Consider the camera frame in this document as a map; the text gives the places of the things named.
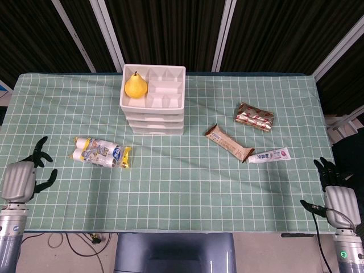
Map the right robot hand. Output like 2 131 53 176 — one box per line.
300 156 359 228

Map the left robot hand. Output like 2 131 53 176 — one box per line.
1 136 59 204

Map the white drawer organizer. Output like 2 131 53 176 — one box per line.
119 64 187 136

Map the white metal rack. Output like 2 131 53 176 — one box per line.
325 104 364 146

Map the white rolls pack yellow label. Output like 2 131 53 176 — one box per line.
69 136 133 170

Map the white pink toothpaste tube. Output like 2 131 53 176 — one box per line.
246 147 292 165

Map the blue white board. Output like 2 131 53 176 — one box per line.
0 79 14 126

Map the gold red foil packet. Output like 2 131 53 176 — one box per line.
234 102 275 133

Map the brown snack bar wrapper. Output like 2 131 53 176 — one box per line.
205 123 256 164

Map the yellow pear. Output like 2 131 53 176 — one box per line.
124 71 149 99

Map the green checkered tablecloth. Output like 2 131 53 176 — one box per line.
0 73 336 233

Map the blue grey robot torso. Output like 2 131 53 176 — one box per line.
113 232 237 273

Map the black pleated curtain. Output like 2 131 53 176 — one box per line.
0 0 364 114

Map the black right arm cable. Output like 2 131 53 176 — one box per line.
311 210 333 273

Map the black floor cable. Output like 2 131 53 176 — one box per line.
65 232 112 273

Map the white frame post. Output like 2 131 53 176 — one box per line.
212 0 237 72
89 0 128 72
52 0 97 72
312 14 364 84

